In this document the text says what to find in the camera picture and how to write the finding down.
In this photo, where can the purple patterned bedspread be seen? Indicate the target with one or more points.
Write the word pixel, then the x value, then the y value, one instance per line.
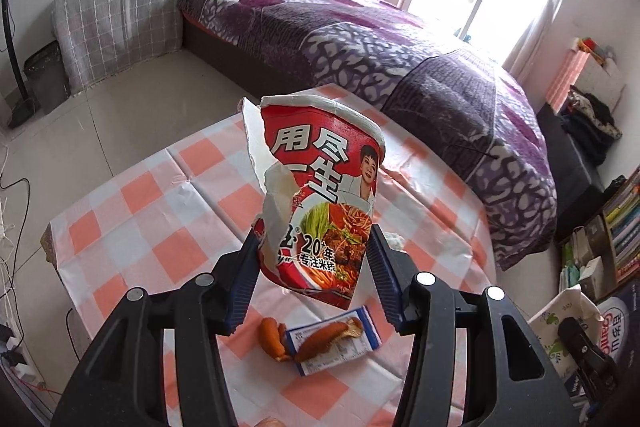
pixel 467 109

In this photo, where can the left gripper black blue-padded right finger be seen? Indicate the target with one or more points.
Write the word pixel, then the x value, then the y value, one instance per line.
pixel 509 378

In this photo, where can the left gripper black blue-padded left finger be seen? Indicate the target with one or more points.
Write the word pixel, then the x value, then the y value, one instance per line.
pixel 120 381

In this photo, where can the grey plaid covered furniture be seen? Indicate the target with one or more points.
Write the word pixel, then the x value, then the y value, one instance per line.
pixel 100 38

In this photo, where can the orange white checkered tablecloth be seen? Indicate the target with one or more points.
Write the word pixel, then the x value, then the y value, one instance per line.
pixel 172 215

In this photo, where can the wooden bookshelf with books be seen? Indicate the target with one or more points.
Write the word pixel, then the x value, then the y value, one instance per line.
pixel 602 252

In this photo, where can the pile of dark clothes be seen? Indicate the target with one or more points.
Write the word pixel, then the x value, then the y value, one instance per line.
pixel 590 123

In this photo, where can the red instant noodle cup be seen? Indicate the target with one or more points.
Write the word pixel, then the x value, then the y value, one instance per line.
pixel 316 162

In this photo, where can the black storage bench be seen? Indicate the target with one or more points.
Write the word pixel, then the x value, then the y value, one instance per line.
pixel 578 184

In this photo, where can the small blue white box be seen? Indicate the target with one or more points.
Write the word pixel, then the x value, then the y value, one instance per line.
pixel 345 350

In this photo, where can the pink white storage cabinet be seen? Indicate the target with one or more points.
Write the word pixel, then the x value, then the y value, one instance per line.
pixel 580 70

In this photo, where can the blue white Ganten box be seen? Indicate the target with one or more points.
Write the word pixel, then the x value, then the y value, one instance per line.
pixel 620 327

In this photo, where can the black floor lamp stand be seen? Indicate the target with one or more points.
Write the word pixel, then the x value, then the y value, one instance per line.
pixel 27 105

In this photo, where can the small orange peel piece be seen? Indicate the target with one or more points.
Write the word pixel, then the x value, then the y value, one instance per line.
pixel 270 336

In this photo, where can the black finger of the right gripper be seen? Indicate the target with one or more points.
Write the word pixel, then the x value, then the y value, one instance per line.
pixel 596 371

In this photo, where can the person's fingers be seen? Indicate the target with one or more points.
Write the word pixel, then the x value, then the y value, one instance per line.
pixel 270 422

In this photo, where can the white trash bin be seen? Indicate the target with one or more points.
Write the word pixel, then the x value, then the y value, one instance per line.
pixel 556 327

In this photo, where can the small black trash bin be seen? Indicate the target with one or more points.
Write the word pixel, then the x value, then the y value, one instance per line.
pixel 47 78

